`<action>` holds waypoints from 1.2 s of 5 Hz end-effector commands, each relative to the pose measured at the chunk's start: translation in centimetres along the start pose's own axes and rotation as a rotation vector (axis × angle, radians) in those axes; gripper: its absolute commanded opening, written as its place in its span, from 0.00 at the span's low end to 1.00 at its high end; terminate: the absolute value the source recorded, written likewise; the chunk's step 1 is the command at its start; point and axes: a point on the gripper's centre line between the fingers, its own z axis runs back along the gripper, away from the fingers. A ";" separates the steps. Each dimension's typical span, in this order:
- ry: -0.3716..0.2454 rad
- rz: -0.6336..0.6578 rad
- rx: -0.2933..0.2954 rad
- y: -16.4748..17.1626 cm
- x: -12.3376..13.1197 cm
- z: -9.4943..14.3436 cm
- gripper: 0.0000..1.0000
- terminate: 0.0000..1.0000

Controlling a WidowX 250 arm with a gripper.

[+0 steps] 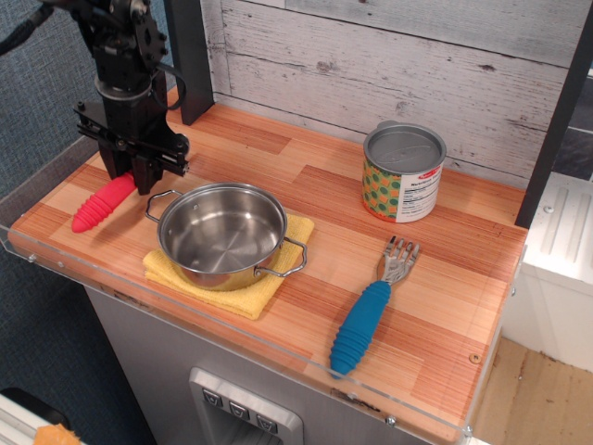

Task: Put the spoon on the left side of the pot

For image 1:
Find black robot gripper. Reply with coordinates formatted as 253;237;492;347
74;83;189;195

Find red handled metal spoon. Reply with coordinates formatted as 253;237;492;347
71;172;136;234

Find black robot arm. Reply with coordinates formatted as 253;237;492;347
43;1;189;195

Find stainless steel pot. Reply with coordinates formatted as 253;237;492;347
145;183;308;291

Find clear acrylic table guard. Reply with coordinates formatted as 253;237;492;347
1;140;479;417

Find yellow folded cloth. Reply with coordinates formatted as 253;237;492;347
143;214;314;320

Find grey cabinet with dispenser panel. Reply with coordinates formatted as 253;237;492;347
87;288;471;444

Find toy food can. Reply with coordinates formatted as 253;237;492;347
361;121;447;223

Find orange and black object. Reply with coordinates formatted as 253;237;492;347
1;388;83;444

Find white plastic unit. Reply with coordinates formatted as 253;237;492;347
501;172;592;371

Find black braided cable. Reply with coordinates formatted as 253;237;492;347
0;4;57;57

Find blue handled metal fork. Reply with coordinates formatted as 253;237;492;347
329;235;421;375

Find dark vertical post right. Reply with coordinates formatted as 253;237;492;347
515;2;592;229

